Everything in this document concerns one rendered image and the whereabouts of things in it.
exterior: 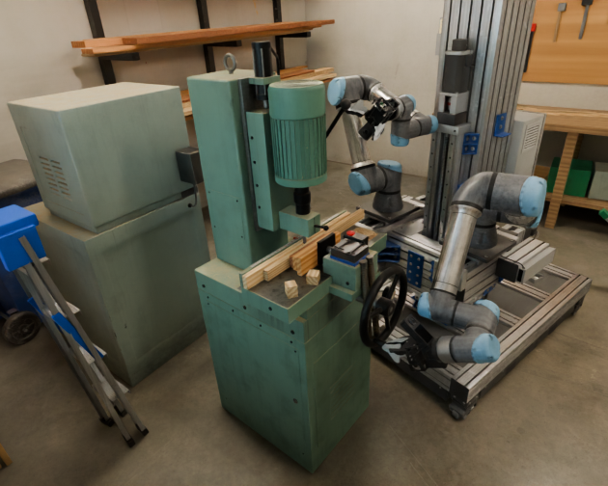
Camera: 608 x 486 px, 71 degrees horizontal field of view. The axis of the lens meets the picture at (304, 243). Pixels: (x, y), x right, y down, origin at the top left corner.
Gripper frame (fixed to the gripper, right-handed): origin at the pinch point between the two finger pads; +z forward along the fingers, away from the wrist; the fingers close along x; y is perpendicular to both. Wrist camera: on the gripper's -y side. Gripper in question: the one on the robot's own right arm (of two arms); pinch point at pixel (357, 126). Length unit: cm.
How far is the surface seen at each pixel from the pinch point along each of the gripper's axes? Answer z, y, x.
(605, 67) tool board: -306, 7, 38
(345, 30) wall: -296, -117, -171
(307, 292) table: 41, -29, 33
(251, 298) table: 51, -41, 22
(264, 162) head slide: 29.1, -16.6, -9.2
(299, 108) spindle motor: 28.3, 8.0, -8.3
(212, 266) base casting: 38, -69, -2
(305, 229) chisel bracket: 25.7, -26.6, 15.4
